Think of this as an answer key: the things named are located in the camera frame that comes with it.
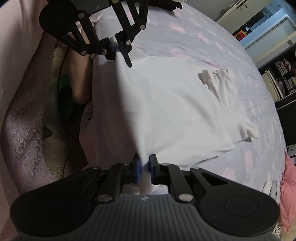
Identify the white t-shirt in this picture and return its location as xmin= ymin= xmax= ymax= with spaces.
xmin=79 ymin=4 xmax=259 ymax=193

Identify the pink pillow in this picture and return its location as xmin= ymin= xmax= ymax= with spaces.
xmin=280 ymin=153 xmax=295 ymax=233

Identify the polka dot bed sheet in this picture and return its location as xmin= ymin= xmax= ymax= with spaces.
xmin=121 ymin=6 xmax=285 ymax=200

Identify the white door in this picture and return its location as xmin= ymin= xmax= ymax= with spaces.
xmin=217 ymin=0 xmax=271 ymax=23

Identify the purple fluffy robe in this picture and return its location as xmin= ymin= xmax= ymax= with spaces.
xmin=1 ymin=33 xmax=56 ymax=194

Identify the dark wardrobe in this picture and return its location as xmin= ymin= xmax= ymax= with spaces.
xmin=259 ymin=46 xmax=295 ymax=146

